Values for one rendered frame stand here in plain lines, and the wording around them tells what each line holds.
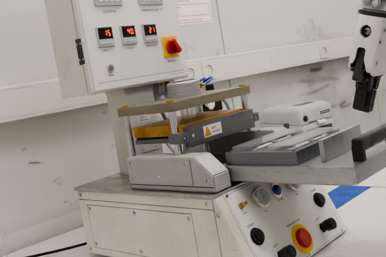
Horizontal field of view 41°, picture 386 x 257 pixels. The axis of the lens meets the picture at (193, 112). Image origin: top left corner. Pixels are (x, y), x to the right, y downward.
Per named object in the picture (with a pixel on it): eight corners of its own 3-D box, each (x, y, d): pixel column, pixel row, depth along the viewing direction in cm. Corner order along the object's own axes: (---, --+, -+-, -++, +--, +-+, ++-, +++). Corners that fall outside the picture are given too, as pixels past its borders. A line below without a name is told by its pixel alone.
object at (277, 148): (293, 157, 94) (292, 145, 93) (268, 158, 97) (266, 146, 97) (341, 136, 107) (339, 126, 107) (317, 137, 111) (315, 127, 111)
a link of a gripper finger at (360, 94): (369, 78, 88) (362, 115, 90) (377, 76, 90) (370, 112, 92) (352, 74, 90) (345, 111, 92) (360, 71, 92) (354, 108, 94)
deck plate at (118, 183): (74, 190, 129) (73, 186, 129) (171, 158, 154) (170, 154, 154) (213, 199, 97) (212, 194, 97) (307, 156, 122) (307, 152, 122)
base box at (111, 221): (88, 256, 130) (76, 190, 129) (189, 210, 157) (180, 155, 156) (263, 293, 93) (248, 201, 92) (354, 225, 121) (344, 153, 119)
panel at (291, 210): (269, 286, 95) (222, 195, 99) (344, 231, 117) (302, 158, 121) (277, 283, 94) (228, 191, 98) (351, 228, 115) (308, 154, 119)
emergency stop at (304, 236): (299, 252, 105) (289, 234, 106) (309, 245, 108) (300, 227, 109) (305, 249, 104) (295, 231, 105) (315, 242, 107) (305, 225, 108)
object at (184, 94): (107, 148, 123) (97, 94, 122) (193, 124, 146) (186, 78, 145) (179, 145, 107) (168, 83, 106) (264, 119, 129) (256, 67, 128)
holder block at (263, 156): (226, 164, 103) (224, 152, 103) (281, 143, 118) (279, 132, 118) (297, 165, 92) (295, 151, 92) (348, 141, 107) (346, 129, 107)
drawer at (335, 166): (219, 184, 104) (213, 146, 104) (279, 159, 120) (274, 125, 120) (358, 189, 84) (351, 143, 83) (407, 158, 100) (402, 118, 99)
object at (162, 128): (135, 144, 121) (128, 104, 120) (198, 126, 137) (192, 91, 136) (188, 142, 109) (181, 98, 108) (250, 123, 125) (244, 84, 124)
